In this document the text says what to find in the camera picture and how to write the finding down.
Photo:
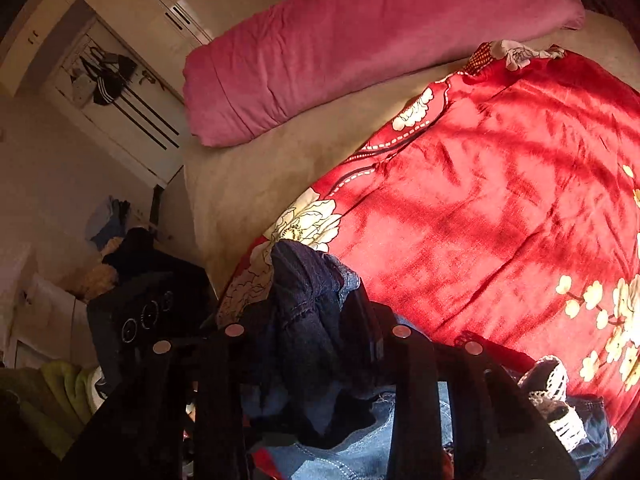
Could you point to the black hanging jacket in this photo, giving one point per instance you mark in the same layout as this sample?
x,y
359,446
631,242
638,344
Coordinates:
x,y
107,77

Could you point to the pink rolled blanket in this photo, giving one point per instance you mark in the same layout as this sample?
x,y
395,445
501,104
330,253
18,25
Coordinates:
x,y
350,45

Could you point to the beige bed sheet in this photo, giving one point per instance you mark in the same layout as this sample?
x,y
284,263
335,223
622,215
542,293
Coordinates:
x,y
250,175

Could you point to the black case with round rings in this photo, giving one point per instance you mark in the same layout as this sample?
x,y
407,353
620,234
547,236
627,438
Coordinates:
x,y
115,310

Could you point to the blue cloth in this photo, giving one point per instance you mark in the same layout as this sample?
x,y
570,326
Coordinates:
x,y
105,220

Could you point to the yellow-green cloth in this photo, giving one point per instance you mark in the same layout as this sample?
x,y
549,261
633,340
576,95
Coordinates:
x,y
55,395

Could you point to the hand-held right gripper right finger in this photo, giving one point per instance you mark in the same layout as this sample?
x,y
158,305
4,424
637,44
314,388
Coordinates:
x,y
415,385

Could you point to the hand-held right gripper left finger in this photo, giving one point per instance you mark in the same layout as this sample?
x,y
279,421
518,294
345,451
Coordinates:
x,y
220,385

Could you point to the yellow plush toy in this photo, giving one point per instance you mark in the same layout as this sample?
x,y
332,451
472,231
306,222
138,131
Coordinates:
x,y
97,280

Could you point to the white cabinet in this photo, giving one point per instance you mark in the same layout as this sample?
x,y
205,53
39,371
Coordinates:
x,y
45,310

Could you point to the dark denim pants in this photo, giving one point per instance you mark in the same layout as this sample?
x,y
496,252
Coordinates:
x,y
305,300

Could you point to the red floral quilt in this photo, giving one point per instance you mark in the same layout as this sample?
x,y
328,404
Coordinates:
x,y
475,185

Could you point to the light blue jeans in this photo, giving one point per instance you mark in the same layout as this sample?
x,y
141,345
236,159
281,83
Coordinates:
x,y
350,455

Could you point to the white door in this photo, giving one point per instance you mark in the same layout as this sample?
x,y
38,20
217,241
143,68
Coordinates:
x,y
130,125

